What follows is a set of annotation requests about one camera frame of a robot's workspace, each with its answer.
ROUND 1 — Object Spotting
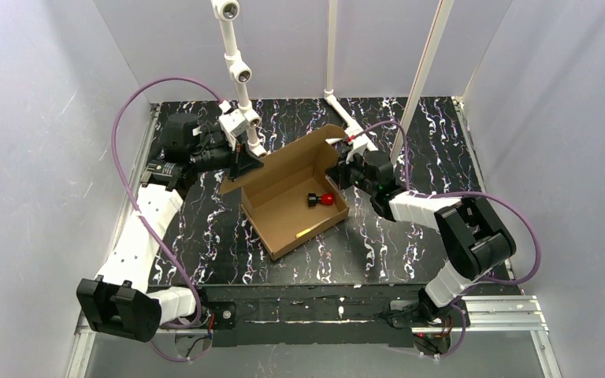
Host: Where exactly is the white PVC pipe frame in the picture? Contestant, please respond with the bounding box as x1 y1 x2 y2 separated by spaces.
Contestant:
211 1 455 161

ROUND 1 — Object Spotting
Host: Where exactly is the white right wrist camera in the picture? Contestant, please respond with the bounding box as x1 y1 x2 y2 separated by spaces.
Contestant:
337 135 372 165

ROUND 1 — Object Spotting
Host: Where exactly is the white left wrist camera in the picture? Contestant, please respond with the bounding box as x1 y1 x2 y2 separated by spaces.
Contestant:
218 100 249 151

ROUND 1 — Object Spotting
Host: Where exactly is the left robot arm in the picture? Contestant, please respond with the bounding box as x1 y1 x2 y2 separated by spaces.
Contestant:
76 109 264 342

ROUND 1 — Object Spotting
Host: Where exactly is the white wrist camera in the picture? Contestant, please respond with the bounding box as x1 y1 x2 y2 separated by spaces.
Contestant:
337 135 372 165
218 100 249 151

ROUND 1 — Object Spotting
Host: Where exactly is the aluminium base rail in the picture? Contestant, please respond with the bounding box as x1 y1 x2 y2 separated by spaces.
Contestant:
65 104 562 378

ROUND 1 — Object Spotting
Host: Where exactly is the yellow rectangular block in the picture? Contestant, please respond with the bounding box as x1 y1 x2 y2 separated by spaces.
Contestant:
295 228 314 239

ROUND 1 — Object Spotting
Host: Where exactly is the brown cardboard box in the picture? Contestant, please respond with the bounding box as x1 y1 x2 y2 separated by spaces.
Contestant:
220 124 349 261

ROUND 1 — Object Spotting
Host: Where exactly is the red black knob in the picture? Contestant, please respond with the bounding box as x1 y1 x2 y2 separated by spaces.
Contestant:
306 192 335 208

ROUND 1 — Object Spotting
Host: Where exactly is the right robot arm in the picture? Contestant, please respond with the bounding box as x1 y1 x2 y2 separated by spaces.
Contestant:
326 150 517 323

